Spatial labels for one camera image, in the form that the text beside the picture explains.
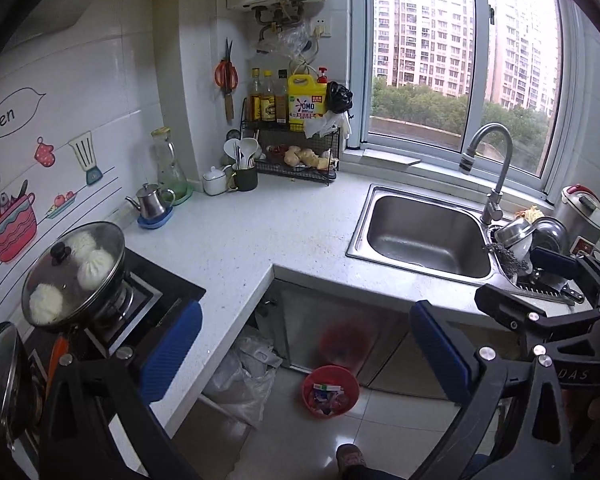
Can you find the oil bottle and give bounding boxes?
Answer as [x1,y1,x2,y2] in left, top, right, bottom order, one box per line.
[248,67,261,122]

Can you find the steamer pot with glass lid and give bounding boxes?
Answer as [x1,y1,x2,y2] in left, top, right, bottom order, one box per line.
[21,221,125,333]

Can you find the glass carafe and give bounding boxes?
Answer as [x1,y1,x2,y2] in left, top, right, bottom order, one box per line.
[151,127,193,205]

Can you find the yellow OMO detergent bottle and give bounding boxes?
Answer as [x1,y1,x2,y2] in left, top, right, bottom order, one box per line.
[287,74,327,132]

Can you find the black plastic bag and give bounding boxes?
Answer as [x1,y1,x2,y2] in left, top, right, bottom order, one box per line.
[325,80,353,114]

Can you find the ginger roots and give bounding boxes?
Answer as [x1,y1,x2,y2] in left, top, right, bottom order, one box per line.
[284,145,339,171]

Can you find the glass pan lid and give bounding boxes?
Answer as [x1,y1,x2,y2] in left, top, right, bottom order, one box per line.
[0,322,35,451]

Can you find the red handled scissors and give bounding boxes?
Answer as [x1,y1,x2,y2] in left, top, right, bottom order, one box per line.
[213,38,239,122]

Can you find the rice cooker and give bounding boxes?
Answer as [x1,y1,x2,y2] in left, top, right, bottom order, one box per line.
[554,184,600,255]

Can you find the white sugar pot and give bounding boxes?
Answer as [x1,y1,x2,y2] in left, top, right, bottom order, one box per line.
[202,166,228,196]

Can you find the red plastic trash bin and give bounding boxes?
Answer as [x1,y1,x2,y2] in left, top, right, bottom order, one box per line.
[300,365,361,419]

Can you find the white plastic bag on floor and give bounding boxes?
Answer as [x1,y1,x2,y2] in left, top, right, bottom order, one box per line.
[202,326,283,429]

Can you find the black gas stove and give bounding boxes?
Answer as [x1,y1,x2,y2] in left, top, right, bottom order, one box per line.
[47,249,206,356]

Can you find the steel teapot on blue saucer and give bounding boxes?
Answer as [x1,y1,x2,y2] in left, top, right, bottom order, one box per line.
[125,183,176,230]

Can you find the person slipper foot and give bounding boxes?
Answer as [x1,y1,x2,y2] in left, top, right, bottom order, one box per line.
[336,443,366,479]

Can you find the steel bowls in drainer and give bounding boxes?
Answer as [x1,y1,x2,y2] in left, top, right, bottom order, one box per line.
[494,213,571,281]

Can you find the chrome kitchen faucet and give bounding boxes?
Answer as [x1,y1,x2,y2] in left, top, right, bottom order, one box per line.
[458,122,514,226]

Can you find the stainless steel sink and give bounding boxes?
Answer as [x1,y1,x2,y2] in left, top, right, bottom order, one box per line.
[346,184,498,286]

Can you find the black wire rack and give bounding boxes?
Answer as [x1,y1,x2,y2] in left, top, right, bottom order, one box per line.
[240,98,341,185]

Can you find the dark green utensil mug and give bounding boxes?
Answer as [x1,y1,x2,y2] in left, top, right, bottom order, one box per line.
[230,167,258,192]

